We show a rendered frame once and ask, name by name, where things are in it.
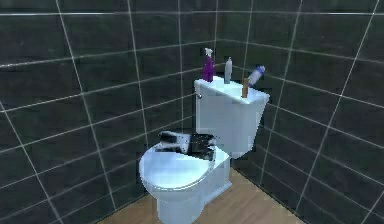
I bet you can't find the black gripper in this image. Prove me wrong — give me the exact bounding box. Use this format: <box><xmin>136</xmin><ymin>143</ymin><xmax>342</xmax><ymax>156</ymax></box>
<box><xmin>155</xmin><ymin>130</ymin><xmax>218</xmax><ymax>162</ymax></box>

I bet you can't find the purple spray bottle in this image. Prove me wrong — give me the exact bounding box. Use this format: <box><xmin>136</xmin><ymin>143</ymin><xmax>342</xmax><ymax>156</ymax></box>
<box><xmin>201</xmin><ymin>47</ymin><xmax>216</xmax><ymax>84</ymax></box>

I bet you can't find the grey bottle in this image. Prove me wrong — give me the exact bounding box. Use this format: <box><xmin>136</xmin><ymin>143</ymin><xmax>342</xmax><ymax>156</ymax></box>
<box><xmin>223</xmin><ymin>56</ymin><xmax>234</xmax><ymax>85</ymax></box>

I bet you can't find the white toilet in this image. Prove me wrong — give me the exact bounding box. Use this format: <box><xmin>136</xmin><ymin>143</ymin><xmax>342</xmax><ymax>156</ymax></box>
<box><xmin>138</xmin><ymin>75</ymin><xmax>271</xmax><ymax>224</ymax></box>

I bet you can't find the blue and white bottle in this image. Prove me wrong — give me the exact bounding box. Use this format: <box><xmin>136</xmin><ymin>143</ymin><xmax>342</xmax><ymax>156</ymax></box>
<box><xmin>247</xmin><ymin>64</ymin><xmax>267</xmax><ymax>89</ymax></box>

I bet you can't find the brown stick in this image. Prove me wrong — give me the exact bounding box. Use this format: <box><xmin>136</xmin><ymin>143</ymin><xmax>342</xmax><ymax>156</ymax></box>
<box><xmin>241</xmin><ymin>77</ymin><xmax>250</xmax><ymax>99</ymax></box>

